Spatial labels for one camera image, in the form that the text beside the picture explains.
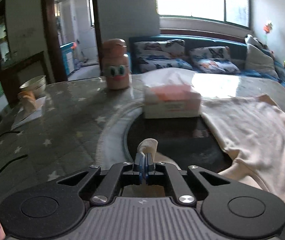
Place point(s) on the right butterfly pillow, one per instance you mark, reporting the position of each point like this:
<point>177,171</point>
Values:
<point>213,60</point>

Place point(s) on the colourful pinwheel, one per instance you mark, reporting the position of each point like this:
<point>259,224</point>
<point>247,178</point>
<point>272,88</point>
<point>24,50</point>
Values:
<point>268,28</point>

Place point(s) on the butterfly pillow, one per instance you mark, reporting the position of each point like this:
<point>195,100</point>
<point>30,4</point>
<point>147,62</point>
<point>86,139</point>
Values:
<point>213,60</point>
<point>153,55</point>

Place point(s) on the black round induction cooktop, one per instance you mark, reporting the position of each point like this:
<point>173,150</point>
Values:
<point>187,141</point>

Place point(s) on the grey cushion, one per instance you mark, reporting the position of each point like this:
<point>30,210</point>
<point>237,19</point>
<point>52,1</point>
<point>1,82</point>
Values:
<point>258,61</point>

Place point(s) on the white paper sheet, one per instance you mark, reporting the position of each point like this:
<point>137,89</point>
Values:
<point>23,117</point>

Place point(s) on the cream white garment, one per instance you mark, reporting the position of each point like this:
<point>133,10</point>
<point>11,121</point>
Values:
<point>252,132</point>

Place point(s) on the pink white tissue pack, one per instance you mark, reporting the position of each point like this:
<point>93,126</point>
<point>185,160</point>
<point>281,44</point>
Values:
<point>171,101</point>

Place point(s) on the dark wooden cabinet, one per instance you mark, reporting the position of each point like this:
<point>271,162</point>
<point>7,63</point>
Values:
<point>14,70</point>

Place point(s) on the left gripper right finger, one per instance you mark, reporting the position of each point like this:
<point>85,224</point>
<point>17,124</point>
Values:
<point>149,166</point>

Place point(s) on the pink cartoon face bottle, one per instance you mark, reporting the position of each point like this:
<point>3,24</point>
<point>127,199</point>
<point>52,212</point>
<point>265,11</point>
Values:
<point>115,64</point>

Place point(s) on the white ceramic bowl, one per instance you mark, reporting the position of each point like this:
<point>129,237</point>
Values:
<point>37,85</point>

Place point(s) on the blue white storage cart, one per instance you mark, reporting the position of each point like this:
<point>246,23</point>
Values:
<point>68,57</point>

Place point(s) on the teal sofa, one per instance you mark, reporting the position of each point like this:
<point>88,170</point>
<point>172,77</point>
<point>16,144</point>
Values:
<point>238,53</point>

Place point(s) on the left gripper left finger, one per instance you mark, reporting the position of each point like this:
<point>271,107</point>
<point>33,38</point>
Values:
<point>138,168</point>

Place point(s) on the left butterfly pillow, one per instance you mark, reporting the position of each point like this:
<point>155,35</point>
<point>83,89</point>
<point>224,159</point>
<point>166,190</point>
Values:
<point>153,55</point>

